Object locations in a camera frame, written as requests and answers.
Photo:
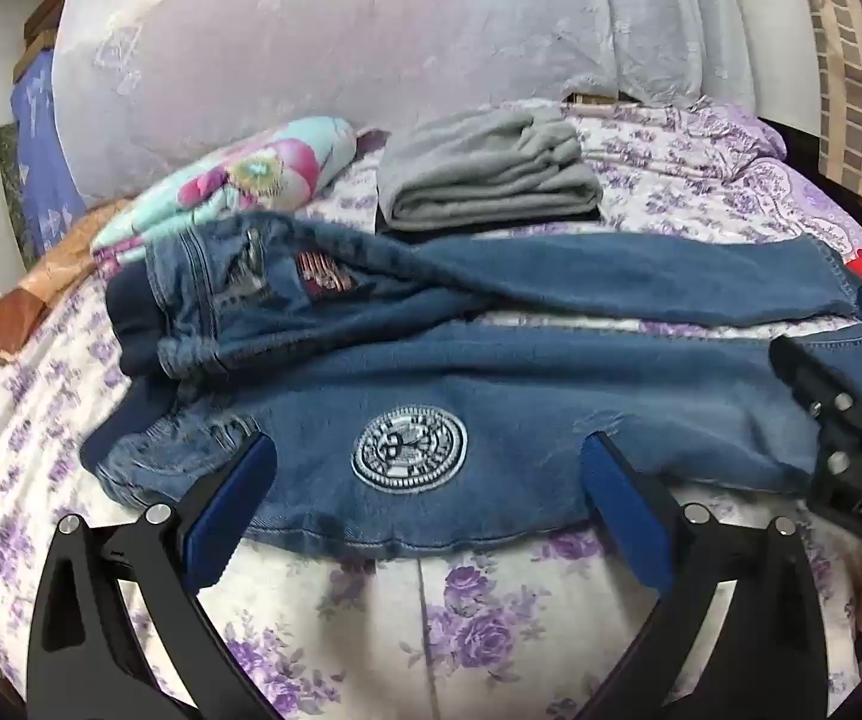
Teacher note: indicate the folded black garment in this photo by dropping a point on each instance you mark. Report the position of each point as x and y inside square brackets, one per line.
[416, 237]

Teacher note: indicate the blue patterned cloth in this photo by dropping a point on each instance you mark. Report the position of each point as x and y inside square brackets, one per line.
[44, 165]

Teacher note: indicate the folded grey garment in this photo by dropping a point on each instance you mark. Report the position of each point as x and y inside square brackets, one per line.
[476, 165]

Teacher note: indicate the folded teal floral blanket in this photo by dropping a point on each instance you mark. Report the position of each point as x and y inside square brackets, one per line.
[251, 172]

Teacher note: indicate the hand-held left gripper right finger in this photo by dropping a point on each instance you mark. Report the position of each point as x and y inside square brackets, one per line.
[622, 510]

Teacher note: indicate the blue denim pants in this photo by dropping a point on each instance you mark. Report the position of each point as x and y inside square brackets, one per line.
[513, 390]

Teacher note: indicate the orange brown pillow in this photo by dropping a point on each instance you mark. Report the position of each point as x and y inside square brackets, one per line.
[18, 307]

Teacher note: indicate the green picture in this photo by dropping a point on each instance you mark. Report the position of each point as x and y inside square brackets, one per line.
[11, 187]

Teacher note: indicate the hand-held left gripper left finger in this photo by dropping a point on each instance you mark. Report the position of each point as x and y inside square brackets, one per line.
[228, 517]

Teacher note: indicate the purple floral bedsheet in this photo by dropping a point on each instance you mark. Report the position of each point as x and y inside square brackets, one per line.
[476, 630]

